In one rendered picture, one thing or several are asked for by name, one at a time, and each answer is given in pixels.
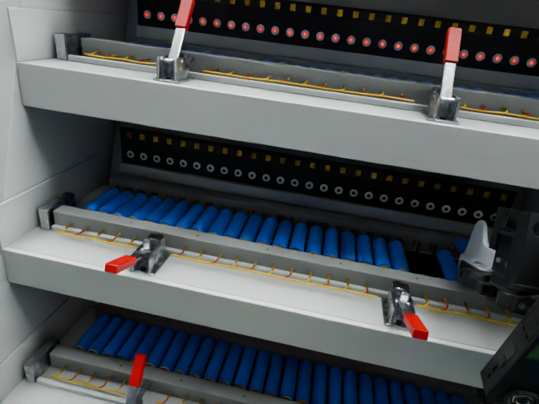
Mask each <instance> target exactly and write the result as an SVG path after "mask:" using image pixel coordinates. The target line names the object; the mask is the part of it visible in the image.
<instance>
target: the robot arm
mask: <svg viewBox="0 0 539 404"><path fill-rule="evenodd" d="M507 212H508V213H509V215H508V219H507V223H506V224H505V218H506V215H507ZM512 232H515V233H516V234H515V233H512ZM458 279H459V281H460V282H461V283H462V284H463V285H465V286H467V287H469V288H470V289H473V290H474V291H476V292H477V293H478V294H480V295H485V298H486V300H488V301H490V302H491V303H493V304H494V305H497V306H499V307H500V308H502V309H504V310H507V311H509V312H511V313H516V314H520V315H524V317H523V318H522V320H521V321H520V322H519V324H518V325H517V326H516V328H515V329H514V330H513V331H512V332H511V333H510V335H509V336H508V337H507V339H506V340H505V342H504V343H503V344H502V345H501V347H500V348H499V349H498V350H497V351H496V353H495V354H494V355H493V356H492V358H491V359H490V361H489V362H488V363H487V365H486V366H485V367H484V368H483V369H482V370H481V372H480V376H481V379H482V382H483V387H484V392H485V397H486V400H487V402H493V403H496V404H539V213H534V212H526V211H521V210H517V209H513V208H505V207H500V206H498V209H497V213H496V219H495V223H494V226H493V230H492V236H491V240H490V243H489V242H488V228H487V224H486V222H485V221H484V220H479V221H477V222H476V224H475V226H474V229H473V231H472V235H471V237H470V240H469V242H468V246H467V248H466V250H465V252H464V253H462V254H460V258H459V262H458Z"/></svg>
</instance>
